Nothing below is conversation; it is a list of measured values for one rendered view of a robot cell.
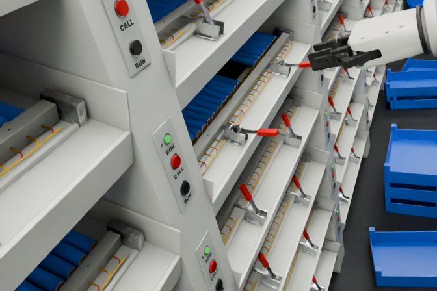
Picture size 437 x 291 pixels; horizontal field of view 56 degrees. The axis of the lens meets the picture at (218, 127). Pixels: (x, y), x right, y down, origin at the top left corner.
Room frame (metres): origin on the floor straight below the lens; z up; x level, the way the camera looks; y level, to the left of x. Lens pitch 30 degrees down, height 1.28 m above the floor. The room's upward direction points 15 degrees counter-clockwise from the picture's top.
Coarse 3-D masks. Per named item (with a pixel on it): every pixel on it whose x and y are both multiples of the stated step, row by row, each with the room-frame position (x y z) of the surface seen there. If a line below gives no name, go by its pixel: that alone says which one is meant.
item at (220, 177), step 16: (272, 16) 1.03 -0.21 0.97; (272, 32) 1.03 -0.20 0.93; (288, 32) 0.99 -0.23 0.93; (304, 32) 0.98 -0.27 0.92; (288, 48) 0.96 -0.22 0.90; (304, 48) 0.96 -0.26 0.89; (240, 80) 0.81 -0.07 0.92; (272, 80) 0.81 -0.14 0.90; (288, 80) 0.81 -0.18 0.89; (272, 96) 0.75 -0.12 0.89; (256, 112) 0.69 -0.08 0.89; (272, 112) 0.72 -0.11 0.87; (256, 128) 0.65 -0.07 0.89; (224, 144) 0.60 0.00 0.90; (256, 144) 0.65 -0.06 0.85; (208, 160) 0.57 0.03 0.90; (224, 160) 0.56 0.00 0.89; (240, 160) 0.57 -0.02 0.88; (208, 176) 0.53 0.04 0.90; (224, 176) 0.53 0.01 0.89; (208, 192) 0.47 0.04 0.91; (224, 192) 0.52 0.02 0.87
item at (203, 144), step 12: (288, 36) 0.98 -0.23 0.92; (276, 48) 0.91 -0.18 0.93; (264, 60) 0.85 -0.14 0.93; (252, 72) 0.80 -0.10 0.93; (264, 72) 0.83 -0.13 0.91; (252, 84) 0.76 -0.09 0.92; (264, 84) 0.78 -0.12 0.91; (240, 96) 0.71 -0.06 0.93; (228, 108) 0.67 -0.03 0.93; (216, 120) 0.64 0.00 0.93; (228, 120) 0.65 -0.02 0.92; (204, 132) 0.61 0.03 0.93; (216, 132) 0.61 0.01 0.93; (204, 144) 0.57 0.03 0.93
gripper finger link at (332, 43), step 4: (328, 40) 0.65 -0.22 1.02; (332, 40) 0.64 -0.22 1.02; (316, 44) 0.66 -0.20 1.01; (320, 44) 0.65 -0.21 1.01; (324, 44) 0.65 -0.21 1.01; (328, 44) 0.64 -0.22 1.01; (332, 44) 0.64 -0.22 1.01; (336, 44) 0.64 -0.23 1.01; (340, 44) 0.64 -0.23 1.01; (344, 44) 0.64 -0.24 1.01; (316, 48) 0.66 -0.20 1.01; (320, 48) 0.65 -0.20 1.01; (324, 48) 0.65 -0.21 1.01; (332, 48) 0.64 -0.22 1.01
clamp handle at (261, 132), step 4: (240, 128) 0.61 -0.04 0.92; (240, 132) 0.61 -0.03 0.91; (244, 132) 0.60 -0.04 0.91; (248, 132) 0.60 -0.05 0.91; (252, 132) 0.59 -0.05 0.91; (256, 132) 0.59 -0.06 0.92; (260, 132) 0.58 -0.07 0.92; (264, 132) 0.58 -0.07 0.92; (268, 132) 0.58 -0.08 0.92; (272, 132) 0.57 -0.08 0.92; (276, 132) 0.57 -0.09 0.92
